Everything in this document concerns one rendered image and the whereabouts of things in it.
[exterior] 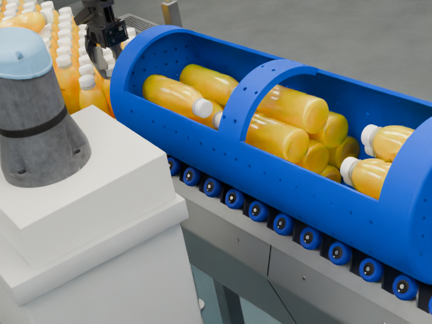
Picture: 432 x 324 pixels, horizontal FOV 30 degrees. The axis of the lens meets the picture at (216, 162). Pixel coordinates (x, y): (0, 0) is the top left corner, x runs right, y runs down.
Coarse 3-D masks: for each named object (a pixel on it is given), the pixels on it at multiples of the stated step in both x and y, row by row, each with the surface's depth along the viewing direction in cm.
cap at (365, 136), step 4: (364, 128) 142; (368, 128) 141; (372, 128) 141; (364, 132) 141; (368, 132) 141; (364, 136) 141; (368, 136) 141; (364, 140) 141; (368, 140) 141; (364, 144) 142; (368, 144) 141
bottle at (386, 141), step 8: (376, 128) 140; (384, 128) 138; (392, 128) 137; (400, 128) 136; (408, 128) 136; (376, 136) 138; (384, 136) 136; (392, 136) 135; (400, 136) 134; (408, 136) 134; (376, 144) 138; (384, 144) 136; (392, 144) 135; (400, 144) 134; (376, 152) 139; (384, 152) 136; (392, 152) 135; (392, 160) 136
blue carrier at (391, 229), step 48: (144, 48) 180; (192, 48) 195; (240, 48) 175; (240, 96) 153; (336, 96) 165; (384, 96) 150; (192, 144) 163; (240, 144) 150; (288, 192) 143; (336, 192) 133; (384, 192) 125; (384, 240) 127
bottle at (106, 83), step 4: (108, 76) 206; (104, 80) 207; (108, 80) 206; (104, 84) 207; (108, 84) 206; (104, 88) 207; (108, 88) 206; (104, 92) 207; (108, 92) 207; (108, 96) 207; (108, 100) 208; (108, 104) 209; (108, 108) 210; (112, 112) 209; (112, 116) 210
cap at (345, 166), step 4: (344, 160) 141; (348, 160) 140; (352, 160) 140; (344, 164) 140; (348, 164) 140; (340, 168) 141; (344, 168) 140; (348, 168) 139; (344, 172) 140; (344, 176) 141
